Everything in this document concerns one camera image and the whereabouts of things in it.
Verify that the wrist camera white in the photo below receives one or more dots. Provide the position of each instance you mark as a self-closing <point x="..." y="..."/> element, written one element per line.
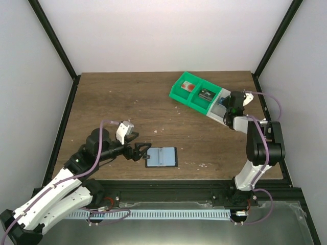
<point x="248" y="97"/>
<point x="125" y="128"/>

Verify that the green bin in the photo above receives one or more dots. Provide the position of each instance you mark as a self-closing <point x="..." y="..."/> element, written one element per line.
<point x="180" y="95"/>
<point x="199" y="104"/>

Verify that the black frame post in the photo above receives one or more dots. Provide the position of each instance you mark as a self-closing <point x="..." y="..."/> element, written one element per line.
<point x="41" y="15"/>
<point x="278" y="35"/>

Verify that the red white card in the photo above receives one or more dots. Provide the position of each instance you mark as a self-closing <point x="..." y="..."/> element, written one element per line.
<point x="188" y="86"/>

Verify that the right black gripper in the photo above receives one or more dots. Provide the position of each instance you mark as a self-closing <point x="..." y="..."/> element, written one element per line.
<point x="227" y="102"/>

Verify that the black card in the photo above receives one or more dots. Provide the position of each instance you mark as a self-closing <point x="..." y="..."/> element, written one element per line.
<point x="206" y="94"/>

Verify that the green bin left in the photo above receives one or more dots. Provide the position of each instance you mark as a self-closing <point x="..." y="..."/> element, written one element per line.
<point x="180" y="95"/>

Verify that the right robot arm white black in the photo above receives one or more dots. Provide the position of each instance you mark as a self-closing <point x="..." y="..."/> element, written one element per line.
<point x="264" y="145"/>

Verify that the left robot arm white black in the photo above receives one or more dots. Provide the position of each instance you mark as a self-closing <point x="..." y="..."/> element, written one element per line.
<point x="71" y="189"/>

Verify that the left black frame post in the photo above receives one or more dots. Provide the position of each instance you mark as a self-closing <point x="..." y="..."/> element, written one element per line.
<point x="41" y="15"/>

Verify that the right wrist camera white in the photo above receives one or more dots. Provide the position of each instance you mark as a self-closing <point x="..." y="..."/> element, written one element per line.
<point x="248" y="97"/>

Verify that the light blue slotted cable duct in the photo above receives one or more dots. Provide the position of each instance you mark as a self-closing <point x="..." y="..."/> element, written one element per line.
<point x="169" y="214"/>

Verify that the right black frame post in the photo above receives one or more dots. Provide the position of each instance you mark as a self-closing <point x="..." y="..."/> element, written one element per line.
<point x="278" y="35"/>

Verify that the black aluminium front rail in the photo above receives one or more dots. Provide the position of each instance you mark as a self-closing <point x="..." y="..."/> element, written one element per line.
<point x="217" y="192"/>

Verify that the black card holder wallet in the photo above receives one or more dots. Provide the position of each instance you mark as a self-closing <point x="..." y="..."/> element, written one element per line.
<point x="161" y="157"/>

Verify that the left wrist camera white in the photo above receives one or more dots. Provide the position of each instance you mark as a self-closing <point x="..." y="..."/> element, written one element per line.
<point x="125" y="128"/>

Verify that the white bin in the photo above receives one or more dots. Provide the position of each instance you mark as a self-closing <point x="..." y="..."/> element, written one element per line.
<point x="217" y="111"/>

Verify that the green bin middle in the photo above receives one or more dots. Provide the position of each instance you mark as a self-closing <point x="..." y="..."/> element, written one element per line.
<point x="199" y="104"/>

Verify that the blue card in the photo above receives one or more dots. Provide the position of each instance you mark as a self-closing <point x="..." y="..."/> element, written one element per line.
<point x="221" y="101"/>

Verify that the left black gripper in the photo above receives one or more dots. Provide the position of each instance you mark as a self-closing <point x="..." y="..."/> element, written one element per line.
<point x="130" y="151"/>

